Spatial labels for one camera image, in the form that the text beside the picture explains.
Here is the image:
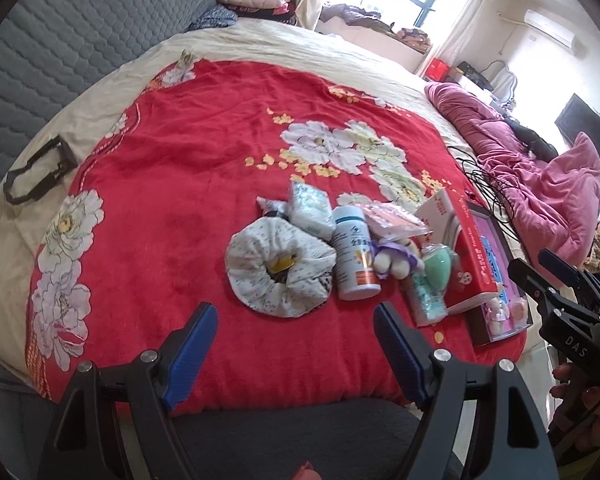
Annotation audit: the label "black strap handle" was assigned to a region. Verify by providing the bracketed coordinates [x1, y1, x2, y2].
[2, 135, 79, 206]

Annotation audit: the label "green patterned tissue packet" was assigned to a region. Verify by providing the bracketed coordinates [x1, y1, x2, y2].
[286, 180, 335, 241]
[402, 270, 448, 328]

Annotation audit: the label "red floral blanket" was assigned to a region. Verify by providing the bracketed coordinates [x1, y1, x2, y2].
[25, 57, 528, 413]

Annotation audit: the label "white air conditioner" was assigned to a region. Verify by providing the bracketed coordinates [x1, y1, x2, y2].
[524, 9, 577, 51]

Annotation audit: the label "black bag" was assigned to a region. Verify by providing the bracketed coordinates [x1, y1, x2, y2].
[455, 60, 496, 88]

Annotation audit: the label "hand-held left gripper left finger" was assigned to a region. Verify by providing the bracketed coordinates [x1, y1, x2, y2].
[37, 302, 219, 480]

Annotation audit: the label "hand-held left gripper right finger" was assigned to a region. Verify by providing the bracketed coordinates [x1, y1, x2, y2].
[373, 302, 561, 480]

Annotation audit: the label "red cardboard box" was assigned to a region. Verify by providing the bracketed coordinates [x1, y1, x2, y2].
[415, 187, 503, 316]

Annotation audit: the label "orange patterned clothes pile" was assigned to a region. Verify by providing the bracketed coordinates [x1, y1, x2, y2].
[397, 27, 433, 53]

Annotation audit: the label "blue knitted cloth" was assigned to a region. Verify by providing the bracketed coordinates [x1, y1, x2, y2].
[187, 5, 238, 32]

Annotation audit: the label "dark clothes pile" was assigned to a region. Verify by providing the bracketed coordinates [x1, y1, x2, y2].
[320, 4, 396, 28]

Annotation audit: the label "black television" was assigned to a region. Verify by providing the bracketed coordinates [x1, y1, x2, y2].
[554, 92, 600, 171]

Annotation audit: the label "white patterned cloth pouch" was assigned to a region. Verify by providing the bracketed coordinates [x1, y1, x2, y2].
[225, 196, 337, 318]

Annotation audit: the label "cream bed sheet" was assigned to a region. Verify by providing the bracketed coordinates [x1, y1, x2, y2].
[0, 20, 531, 391]

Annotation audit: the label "purple white plush toy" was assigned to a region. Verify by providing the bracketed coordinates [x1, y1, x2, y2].
[371, 236, 426, 281]

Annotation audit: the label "small red box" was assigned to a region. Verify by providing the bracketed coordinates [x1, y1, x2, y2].
[425, 58, 453, 81]

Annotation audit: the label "white supplement bottle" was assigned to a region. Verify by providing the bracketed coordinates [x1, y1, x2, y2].
[331, 205, 382, 302]

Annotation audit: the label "grey quilted headboard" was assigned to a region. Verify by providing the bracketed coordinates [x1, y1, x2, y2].
[0, 0, 226, 226]

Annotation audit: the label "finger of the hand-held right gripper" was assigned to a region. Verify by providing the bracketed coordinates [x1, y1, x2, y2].
[538, 248, 597, 287]
[507, 258, 576, 322]

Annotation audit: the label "purple-lined box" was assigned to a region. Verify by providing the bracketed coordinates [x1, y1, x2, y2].
[462, 200, 533, 348]

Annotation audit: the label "black cables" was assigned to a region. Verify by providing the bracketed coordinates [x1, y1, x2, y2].
[447, 145, 518, 226]

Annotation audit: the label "pink quilt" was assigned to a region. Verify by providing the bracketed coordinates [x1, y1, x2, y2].
[424, 81, 600, 273]

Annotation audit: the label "black garment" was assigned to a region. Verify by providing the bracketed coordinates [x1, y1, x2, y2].
[505, 117, 558, 161]

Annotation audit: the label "green sponge packet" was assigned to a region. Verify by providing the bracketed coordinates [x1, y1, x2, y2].
[420, 242, 458, 286]

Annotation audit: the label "pink white small packet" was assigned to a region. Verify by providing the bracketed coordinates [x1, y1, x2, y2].
[482, 295, 528, 341]

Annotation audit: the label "clear packet with pink contents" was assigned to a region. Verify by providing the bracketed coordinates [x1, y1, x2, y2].
[360, 201, 431, 241]

